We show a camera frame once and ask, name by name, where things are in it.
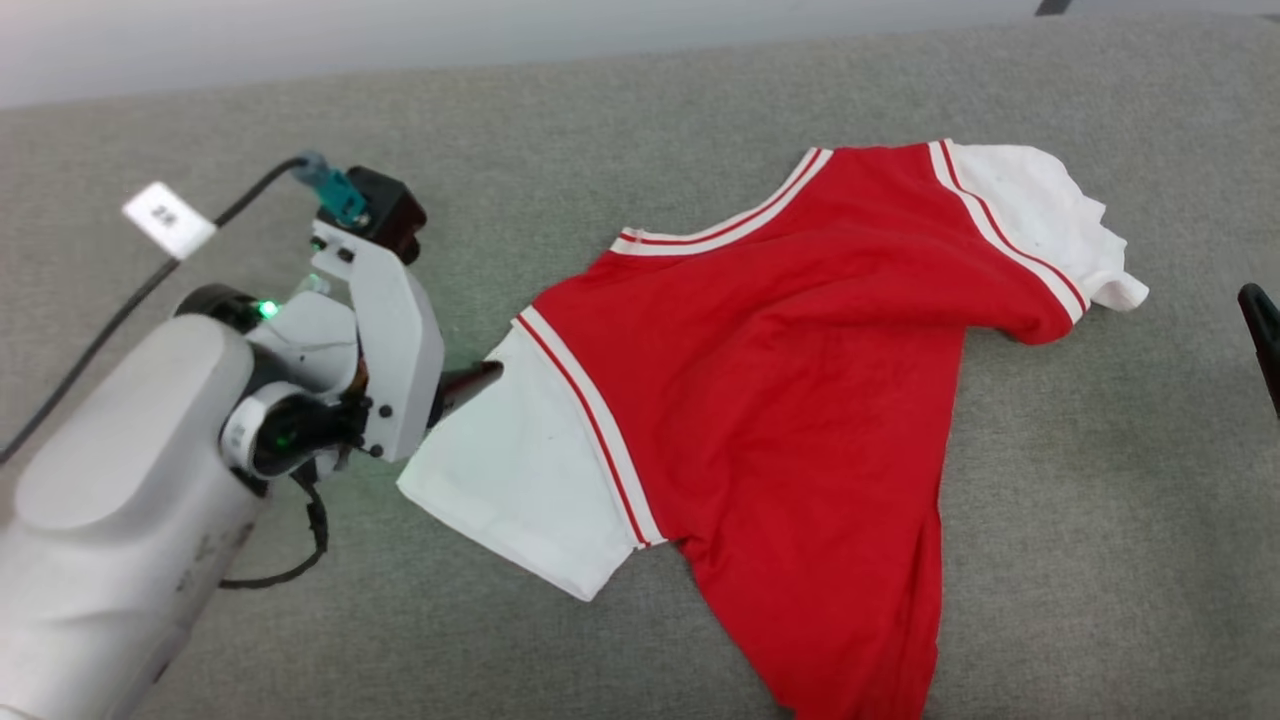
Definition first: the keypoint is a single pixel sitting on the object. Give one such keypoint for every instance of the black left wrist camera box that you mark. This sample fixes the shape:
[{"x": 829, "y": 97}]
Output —
[{"x": 390, "y": 210}]

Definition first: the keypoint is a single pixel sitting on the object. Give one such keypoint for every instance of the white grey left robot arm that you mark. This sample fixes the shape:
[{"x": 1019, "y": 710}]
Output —
[{"x": 110, "y": 500}]

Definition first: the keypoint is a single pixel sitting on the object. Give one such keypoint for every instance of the grey fabric sofa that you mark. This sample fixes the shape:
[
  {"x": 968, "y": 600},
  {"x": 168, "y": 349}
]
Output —
[{"x": 1100, "y": 550}]

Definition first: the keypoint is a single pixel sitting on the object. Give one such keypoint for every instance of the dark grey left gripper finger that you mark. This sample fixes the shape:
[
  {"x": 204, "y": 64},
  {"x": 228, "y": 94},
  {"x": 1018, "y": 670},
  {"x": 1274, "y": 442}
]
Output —
[{"x": 468, "y": 385}]

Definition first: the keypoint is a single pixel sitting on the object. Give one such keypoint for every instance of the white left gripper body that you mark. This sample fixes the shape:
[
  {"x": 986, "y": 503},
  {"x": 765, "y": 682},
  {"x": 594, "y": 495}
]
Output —
[{"x": 395, "y": 350}]

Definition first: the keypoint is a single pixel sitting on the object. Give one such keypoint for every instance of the red and white T-shirt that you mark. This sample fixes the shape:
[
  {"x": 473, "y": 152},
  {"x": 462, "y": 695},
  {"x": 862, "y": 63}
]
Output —
[{"x": 780, "y": 400}]

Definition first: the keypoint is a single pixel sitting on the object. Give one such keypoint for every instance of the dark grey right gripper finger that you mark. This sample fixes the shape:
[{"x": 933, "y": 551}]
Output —
[{"x": 1265, "y": 340}]

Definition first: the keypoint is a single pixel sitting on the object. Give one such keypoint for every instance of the white label tag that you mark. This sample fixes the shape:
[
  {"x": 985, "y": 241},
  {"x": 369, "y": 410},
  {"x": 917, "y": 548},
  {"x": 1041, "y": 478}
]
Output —
[{"x": 168, "y": 220}]

